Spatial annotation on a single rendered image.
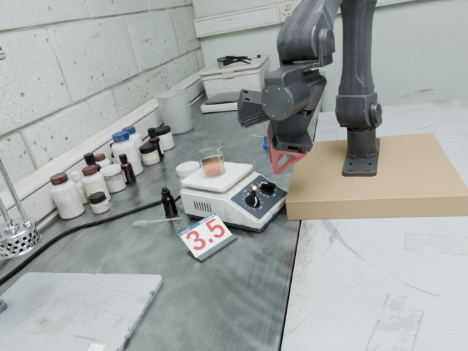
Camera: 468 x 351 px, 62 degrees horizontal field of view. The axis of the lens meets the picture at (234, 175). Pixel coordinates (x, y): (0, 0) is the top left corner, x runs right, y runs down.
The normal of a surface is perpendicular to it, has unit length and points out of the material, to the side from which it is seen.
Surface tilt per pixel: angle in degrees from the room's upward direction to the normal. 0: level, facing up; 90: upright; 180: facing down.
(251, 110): 108
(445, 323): 0
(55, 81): 90
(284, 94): 88
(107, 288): 0
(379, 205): 90
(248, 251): 0
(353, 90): 81
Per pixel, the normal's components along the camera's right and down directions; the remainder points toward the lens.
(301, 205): -0.24, 0.43
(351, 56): -0.64, 0.26
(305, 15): -0.48, -0.52
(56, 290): -0.18, -0.90
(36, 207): 0.96, -0.06
